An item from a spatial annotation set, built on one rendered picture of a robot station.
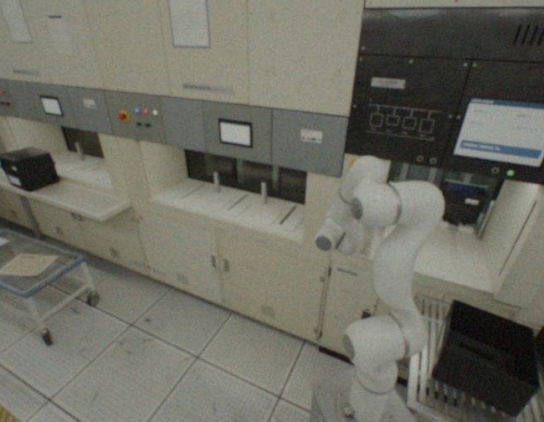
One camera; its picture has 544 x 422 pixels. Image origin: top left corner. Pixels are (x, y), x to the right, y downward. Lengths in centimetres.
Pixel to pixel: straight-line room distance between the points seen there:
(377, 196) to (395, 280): 22
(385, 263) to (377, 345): 22
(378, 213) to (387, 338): 35
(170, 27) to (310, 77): 76
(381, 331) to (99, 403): 179
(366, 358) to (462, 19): 112
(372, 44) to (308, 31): 26
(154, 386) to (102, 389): 30
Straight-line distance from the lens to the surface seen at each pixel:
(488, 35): 134
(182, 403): 214
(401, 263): 79
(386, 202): 70
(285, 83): 146
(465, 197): 202
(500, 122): 138
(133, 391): 226
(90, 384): 239
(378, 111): 136
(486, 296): 173
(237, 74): 157
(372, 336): 88
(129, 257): 287
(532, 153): 143
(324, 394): 125
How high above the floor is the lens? 184
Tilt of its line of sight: 30 degrees down
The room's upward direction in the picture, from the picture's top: 1 degrees clockwise
